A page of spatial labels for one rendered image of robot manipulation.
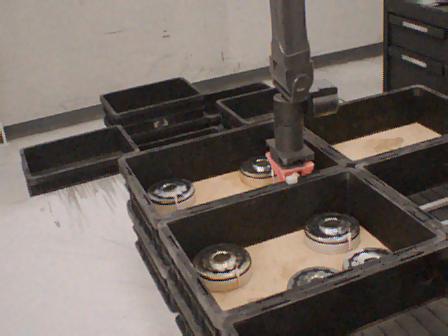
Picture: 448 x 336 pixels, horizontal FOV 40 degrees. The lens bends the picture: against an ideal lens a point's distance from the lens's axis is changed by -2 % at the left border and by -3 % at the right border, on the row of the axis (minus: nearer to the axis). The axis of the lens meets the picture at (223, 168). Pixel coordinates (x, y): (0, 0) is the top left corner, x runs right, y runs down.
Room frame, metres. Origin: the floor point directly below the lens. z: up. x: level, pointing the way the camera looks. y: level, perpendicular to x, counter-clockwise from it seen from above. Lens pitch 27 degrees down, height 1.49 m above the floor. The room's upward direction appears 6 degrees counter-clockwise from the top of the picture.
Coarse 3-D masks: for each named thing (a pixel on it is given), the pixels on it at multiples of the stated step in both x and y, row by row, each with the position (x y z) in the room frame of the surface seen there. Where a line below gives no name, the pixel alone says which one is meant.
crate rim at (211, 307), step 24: (264, 192) 1.01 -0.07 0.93; (384, 192) 0.96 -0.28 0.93; (192, 216) 0.96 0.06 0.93; (408, 216) 0.88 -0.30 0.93; (168, 240) 0.88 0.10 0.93; (432, 240) 0.80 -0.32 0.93; (192, 264) 0.81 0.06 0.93; (360, 264) 0.76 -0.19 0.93; (192, 288) 0.77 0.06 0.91; (312, 288) 0.72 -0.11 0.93; (216, 312) 0.68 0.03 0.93; (240, 312) 0.68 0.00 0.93
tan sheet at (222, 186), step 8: (216, 176) 1.29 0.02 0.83; (224, 176) 1.29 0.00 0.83; (232, 176) 1.28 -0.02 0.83; (200, 184) 1.26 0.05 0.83; (208, 184) 1.26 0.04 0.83; (216, 184) 1.25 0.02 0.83; (224, 184) 1.25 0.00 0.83; (232, 184) 1.24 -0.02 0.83; (240, 184) 1.24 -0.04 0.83; (200, 192) 1.22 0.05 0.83; (208, 192) 1.22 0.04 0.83; (216, 192) 1.21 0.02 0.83; (224, 192) 1.21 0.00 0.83; (232, 192) 1.21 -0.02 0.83; (240, 192) 1.20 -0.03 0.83; (200, 200) 1.19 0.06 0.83; (208, 200) 1.18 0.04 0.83
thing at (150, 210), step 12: (228, 132) 1.31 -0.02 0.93; (168, 144) 1.27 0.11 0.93; (180, 144) 1.27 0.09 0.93; (312, 144) 1.20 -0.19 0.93; (132, 156) 1.23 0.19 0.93; (336, 156) 1.13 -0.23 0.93; (120, 168) 1.20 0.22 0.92; (336, 168) 1.08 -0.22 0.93; (132, 180) 1.12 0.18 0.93; (144, 192) 1.06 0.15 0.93; (252, 192) 1.02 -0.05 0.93; (144, 204) 1.02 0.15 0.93; (204, 204) 0.99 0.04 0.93; (156, 216) 0.97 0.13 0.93; (168, 216) 0.96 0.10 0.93; (156, 228) 0.96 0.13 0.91
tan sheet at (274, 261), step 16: (272, 240) 1.00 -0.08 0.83; (288, 240) 1.00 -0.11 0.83; (304, 240) 0.99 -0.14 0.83; (368, 240) 0.97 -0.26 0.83; (256, 256) 0.95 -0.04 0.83; (272, 256) 0.95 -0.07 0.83; (288, 256) 0.94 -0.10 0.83; (304, 256) 0.94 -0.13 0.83; (320, 256) 0.93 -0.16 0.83; (336, 256) 0.93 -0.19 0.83; (256, 272) 0.90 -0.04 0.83; (272, 272) 0.90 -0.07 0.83; (288, 272) 0.89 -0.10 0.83; (240, 288) 0.86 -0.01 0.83; (256, 288) 0.86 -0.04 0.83; (272, 288) 0.85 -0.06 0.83; (224, 304) 0.83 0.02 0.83; (240, 304) 0.82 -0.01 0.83
